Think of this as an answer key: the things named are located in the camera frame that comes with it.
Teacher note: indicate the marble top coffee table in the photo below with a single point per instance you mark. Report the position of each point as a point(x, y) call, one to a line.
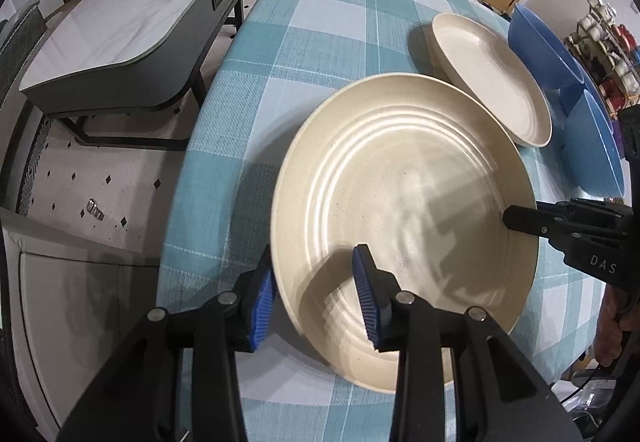
point(125, 21)

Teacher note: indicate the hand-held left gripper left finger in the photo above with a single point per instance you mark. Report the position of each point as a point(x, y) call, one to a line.
point(260, 309)

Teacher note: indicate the gold frame storage rack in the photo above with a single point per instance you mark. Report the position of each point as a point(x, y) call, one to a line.
point(607, 51)

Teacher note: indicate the small cream plate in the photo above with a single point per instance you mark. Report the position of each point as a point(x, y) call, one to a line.
point(490, 66)

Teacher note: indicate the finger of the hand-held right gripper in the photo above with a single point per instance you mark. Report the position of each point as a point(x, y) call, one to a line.
point(597, 202)
point(522, 220)

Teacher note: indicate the large cream plate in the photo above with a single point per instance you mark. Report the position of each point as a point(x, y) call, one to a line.
point(400, 182)

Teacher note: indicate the blue bowl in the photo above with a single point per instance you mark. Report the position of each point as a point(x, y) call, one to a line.
point(542, 46)
point(595, 146)

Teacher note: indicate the grey upholstered bench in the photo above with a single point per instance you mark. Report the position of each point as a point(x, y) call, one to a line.
point(60, 302)

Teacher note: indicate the grey chair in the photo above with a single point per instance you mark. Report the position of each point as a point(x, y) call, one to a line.
point(20, 41)

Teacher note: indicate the small metal clip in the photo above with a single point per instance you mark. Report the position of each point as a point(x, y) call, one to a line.
point(95, 210)

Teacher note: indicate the teal checked tablecloth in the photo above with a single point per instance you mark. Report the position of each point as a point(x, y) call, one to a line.
point(325, 46)

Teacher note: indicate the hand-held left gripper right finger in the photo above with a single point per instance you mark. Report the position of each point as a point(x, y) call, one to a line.
point(366, 302)

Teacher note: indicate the person's right hand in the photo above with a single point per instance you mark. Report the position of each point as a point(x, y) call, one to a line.
point(611, 327)

